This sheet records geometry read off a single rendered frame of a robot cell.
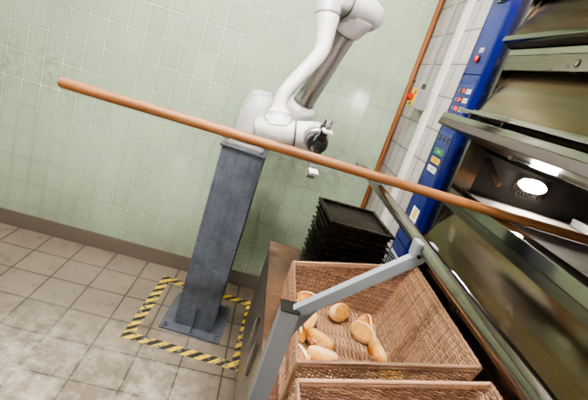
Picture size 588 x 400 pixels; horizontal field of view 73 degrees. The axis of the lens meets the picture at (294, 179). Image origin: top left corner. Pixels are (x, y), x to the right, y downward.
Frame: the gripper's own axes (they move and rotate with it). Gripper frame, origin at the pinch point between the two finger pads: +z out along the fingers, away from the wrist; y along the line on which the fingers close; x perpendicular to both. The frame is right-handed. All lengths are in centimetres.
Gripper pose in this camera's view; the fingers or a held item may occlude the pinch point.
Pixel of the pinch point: (320, 153)
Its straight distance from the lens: 123.0
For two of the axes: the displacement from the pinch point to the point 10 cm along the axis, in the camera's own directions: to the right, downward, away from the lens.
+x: -9.5, -2.9, -0.9
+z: 0.1, 2.7, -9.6
